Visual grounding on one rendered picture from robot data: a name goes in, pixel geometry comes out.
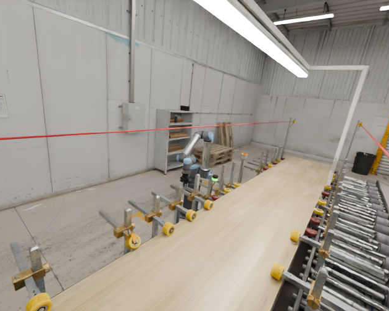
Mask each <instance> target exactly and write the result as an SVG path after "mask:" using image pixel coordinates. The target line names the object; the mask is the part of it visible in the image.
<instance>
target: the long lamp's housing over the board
mask: <svg viewBox="0 0 389 311"><path fill-rule="evenodd" d="M223 1H225V2H226V3H227V4H228V5H229V6H230V7H231V8H232V9H233V10H234V11H236V12H237V13H238V14H239V15H240V16H241V17H243V18H244V19H245V20H246V21H247V22H248V23H249V24H250V25H251V26H252V27H254V28H255V29H256V30H257V31H258V32H259V33H260V34H261V35H262V36H263V37H265V38H266V39H267V40H268V41H269V42H270V43H272V44H273V45H274V46H275V47H276V48H277V49H278V50H279V51H280V52H281V53H282V54H284V55H285V56H286V57H287V58H288V59H290V60H291V61H292V63H294V64H295V65H296V66H297V67H298V68H299V69H300V70H302V71H303V72H304V73H305V74H306V75H307V76H308V71H307V70H306V69H305V68H304V67H303V66H302V65H301V64H300V63H299V62H298V61H297V60H296V59H295V58H294V57H293V56H292V55H291V54H290V53H289V52H288V51H287V50H286V49H285V48H284V47H283V46H282V45H281V44H280V43H279V42H278V41H277V40H276V39H275V38H274V37H273V36H272V35H271V34H270V33H269V32H268V31H267V30H266V29H265V28H264V27H263V26H262V25H261V24H260V23H259V22H258V21H257V20H256V19H255V18H254V17H253V16H252V15H251V14H250V13H249V12H248V11H247V10H246V9H245V8H244V7H243V6H242V5H241V4H240V3H239V2H238V1H237V0H223Z"/></svg>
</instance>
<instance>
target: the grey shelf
mask: <svg viewBox="0 0 389 311"><path fill-rule="evenodd" d="M175 115H177V118H182V119H183V121H182V122H177V123H175V122H170V119H171V118H175ZM193 117H194V112H192V111H184V110H174V109H157V111H156V129H161V128H181V127H182V128H181V129H170V130H156V135H155V148H154V169H153V170H155V167H156V168H158V169H160V170H162V171H164V174H165V175H166V172H167V170H170V169H172V168H177V167H181V166H183V163H181V162H177V155H178V154H181V153H182V151H183V150H184V149H181V150H177V151H172V152H168V146H176V145H180V147H182V146H183V147H184V148H186V146H187V145H188V143H189V142H190V141H191V135H192V129H193V128H183V127H193ZM178 131H180V132H183V133H187V134H188V136H185V137H179V138H169V132H178ZM165 150H166V151H165Z"/></svg>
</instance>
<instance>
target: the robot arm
mask: <svg viewBox="0 0 389 311"><path fill-rule="evenodd" d="M213 138H214V135H213V133H212V132H210V131H197V132H196V133H195V134H194V135H193V138H192V139H191V141H190V142H189V143H188V145H187V146H186V148H184V150H183V151H182V153H181V154H178V155H177V162H181V163H183V170H182V174H183V175H182V176H181V177H180V178H181V180H180V181H181V182H182V183H183V184H182V187H183V188H184V190H185V187H186V186H188V184H194V183H195V175H196V174H200V178H205V179H209V175H210V174H212V170H211V168H210V167H209V164H210V156H211V141H212V140H213ZM200 139H203V140H204V145H203V164H202V167H200V165H194V164H195V162H196V159H195V157H188V154H189V153H190V152H191V150H192V149H193V147H194V146H195V144H196V143H197V142H198V141H199V140H200ZM189 174H190V176H188V175H189Z"/></svg>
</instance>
